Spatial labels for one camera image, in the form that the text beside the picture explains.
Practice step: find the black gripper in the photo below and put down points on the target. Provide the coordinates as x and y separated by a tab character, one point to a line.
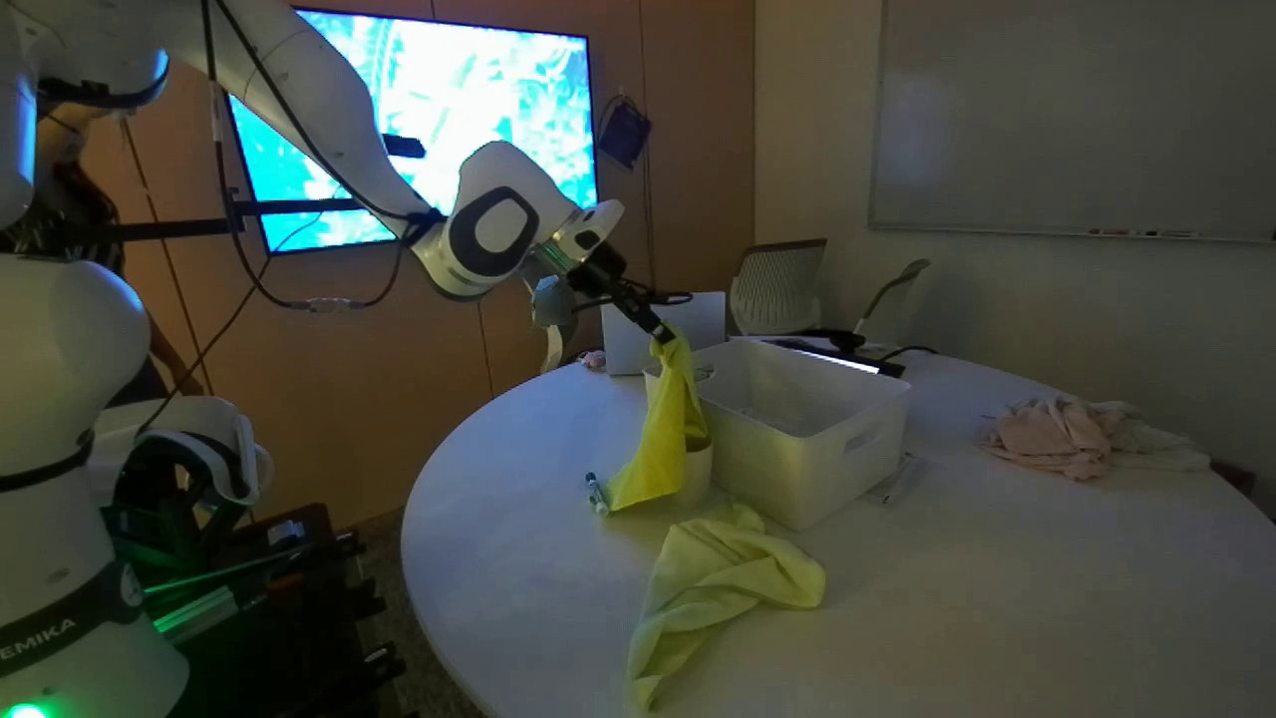
609	279

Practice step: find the bright yellow towel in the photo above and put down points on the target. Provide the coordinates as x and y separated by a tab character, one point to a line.
659	440

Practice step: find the light green towel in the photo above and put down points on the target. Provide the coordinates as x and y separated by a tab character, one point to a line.
719	571

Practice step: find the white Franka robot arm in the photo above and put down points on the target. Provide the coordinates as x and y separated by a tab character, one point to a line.
322	92

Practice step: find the white plastic basket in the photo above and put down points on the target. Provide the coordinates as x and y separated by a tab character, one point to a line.
809	440

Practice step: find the grey padded chair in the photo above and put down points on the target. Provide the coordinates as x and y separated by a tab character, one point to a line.
550	350

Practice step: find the grey mesh office chair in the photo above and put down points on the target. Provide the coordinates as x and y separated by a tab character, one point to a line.
779	287
891	303

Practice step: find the tablet with lit screen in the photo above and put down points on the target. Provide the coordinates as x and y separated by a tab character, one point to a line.
841	357

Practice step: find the pink crumpled cloth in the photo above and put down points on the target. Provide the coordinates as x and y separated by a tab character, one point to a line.
1050	436

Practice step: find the white headset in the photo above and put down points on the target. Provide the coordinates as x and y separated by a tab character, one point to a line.
202	432

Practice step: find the black robot cart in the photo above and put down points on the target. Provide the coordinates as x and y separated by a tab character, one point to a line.
254	614

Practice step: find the white crumpled cloth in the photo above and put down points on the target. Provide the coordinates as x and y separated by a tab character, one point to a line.
1156	440

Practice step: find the black wall box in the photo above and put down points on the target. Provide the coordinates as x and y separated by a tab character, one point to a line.
627	135

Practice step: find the wall television screen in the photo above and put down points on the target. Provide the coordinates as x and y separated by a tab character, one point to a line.
532	104

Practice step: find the black stereo camera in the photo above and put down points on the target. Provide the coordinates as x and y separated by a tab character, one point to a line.
399	147

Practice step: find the black camera boom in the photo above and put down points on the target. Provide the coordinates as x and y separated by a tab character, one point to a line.
263	215

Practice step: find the wall whiteboard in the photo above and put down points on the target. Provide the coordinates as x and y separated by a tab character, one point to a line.
1063	120

